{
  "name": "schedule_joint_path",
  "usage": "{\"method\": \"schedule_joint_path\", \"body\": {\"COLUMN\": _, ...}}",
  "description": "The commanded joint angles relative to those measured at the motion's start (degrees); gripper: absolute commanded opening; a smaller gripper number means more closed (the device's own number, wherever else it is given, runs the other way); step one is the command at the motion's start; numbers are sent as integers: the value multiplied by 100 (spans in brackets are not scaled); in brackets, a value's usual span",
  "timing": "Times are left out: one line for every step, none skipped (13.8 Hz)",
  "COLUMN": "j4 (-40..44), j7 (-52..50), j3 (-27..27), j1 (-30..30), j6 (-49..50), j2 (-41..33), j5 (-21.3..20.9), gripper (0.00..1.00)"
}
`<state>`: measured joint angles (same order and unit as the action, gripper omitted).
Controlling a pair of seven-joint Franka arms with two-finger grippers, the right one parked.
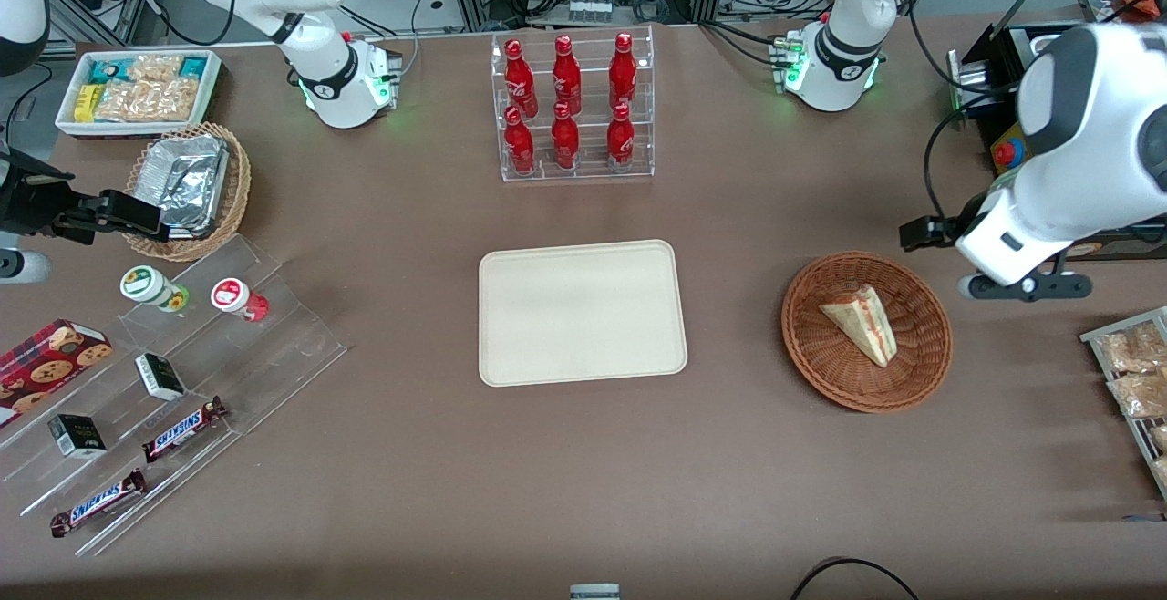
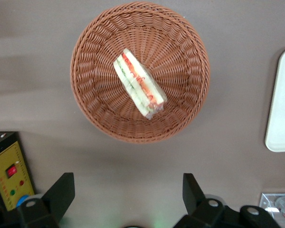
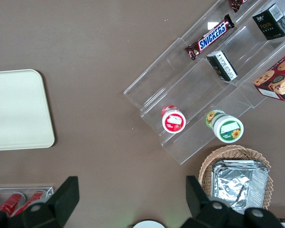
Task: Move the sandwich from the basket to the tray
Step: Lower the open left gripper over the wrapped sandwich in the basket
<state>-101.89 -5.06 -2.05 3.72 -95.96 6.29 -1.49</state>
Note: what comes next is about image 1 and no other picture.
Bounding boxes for tan wicker basket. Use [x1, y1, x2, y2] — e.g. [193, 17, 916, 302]
[121, 121, 253, 263]

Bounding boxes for red emergency stop button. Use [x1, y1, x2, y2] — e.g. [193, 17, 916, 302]
[993, 124, 1028, 173]

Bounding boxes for red cola bottle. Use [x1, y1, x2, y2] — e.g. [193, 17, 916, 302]
[503, 38, 540, 119]
[552, 35, 584, 116]
[503, 106, 537, 175]
[605, 102, 636, 173]
[550, 101, 582, 171]
[608, 32, 639, 114]

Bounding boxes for red cookie box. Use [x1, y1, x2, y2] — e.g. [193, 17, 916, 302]
[0, 317, 115, 429]

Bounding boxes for white plastic snack bin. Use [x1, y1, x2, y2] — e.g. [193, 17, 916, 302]
[55, 48, 223, 139]

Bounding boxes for clear puffed snack bag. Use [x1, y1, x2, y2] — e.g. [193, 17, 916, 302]
[95, 78, 199, 123]

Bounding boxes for clear acrylic step display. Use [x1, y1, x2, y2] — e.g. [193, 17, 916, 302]
[0, 233, 349, 558]

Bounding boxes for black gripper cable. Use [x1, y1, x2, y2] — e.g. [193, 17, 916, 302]
[922, 108, 999, 227]

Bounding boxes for triangle sandwich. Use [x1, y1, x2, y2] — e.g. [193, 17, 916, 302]
[818, 284, 899, 369]

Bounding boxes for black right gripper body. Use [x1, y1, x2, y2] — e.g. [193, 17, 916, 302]
[0, 151, 81, 243]

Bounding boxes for green sunflower yogurt cup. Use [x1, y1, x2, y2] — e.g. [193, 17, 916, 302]
[119, 264, 191, 315]

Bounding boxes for aluminium foil container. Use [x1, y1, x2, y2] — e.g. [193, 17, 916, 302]
[136, 133, 231, 238]

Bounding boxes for clear bag of crackers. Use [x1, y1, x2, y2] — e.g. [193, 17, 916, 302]
[1107, 371, 1167, 419]
[1098, 321, 1167, 374]

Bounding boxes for beige plastic tray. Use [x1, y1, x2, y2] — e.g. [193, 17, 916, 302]
[478, 239, 688, 388]

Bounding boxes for metal wire tray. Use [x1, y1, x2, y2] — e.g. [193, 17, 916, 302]
[1079, 305, 1167, 502]

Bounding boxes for clear acrylic bottle rack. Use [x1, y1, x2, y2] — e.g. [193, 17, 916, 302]
[491, 25, 656, 184]

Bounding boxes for black floor cable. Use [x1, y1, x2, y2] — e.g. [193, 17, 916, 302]
[788, 555, 923, 600]

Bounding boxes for red strawberry yogurt cup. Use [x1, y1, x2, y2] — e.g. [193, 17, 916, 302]
[210, 276, 271, 324]

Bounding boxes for Snickers chocolate bar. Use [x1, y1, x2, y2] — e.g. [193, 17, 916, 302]
[140, 396, 230, 465]
[49, 467, 150, 540]

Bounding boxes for brown wicker basket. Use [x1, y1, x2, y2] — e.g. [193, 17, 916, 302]
[780, 251, 955, 415]

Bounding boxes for small black box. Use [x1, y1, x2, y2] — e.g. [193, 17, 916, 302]
[46, 413, 108, 460]
[134, 352, 188, 403]

